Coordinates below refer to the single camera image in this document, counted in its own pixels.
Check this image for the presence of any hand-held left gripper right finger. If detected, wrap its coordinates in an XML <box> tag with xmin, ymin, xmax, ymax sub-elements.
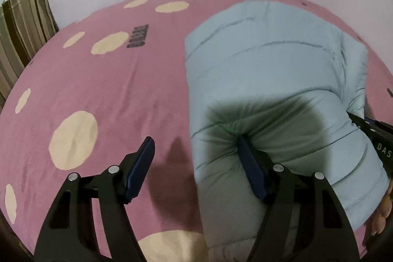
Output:
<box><xmin>236</xmin><ymin>136</ymin><xmax>360</xmax><ymax>262</ymax></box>

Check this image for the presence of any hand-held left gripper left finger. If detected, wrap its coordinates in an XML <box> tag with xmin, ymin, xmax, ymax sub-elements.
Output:
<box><xmin>34</xmin><ymin>136</ymin><xmax>156</xmax><ymax>262</ymax></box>

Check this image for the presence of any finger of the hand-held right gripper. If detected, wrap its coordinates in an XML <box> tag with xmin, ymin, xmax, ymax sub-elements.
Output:
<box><xmin>347</xmin><ymin>112</ymin><xmax>369</xmax><ymax>131</ymax></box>

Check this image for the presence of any light blue puffer jacket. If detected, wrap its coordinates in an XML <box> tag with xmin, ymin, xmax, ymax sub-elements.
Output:
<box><xmin>184</xmin><ymin>0</ymin><xmax>390</xmax><ymax>262</ymax></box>

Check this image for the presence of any person's right hand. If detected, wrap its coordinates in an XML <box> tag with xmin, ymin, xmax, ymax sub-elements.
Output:
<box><xmin>367</xmin><ymin>185</ymin><xmax>393</xmax><ymax>235</ymax></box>

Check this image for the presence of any pink polka dot bed sheet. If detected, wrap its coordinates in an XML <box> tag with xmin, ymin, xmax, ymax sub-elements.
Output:
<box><xmin>0</xmin><ymin>0</ymin><xmax>393</xmax><ymax>262</ymax></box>

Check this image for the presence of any striped beige curtain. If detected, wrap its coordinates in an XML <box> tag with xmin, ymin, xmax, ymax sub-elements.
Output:
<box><xmin>0</xmin><ymin>0</ymin><xmax>59</xmax><ymax>110</ymax></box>

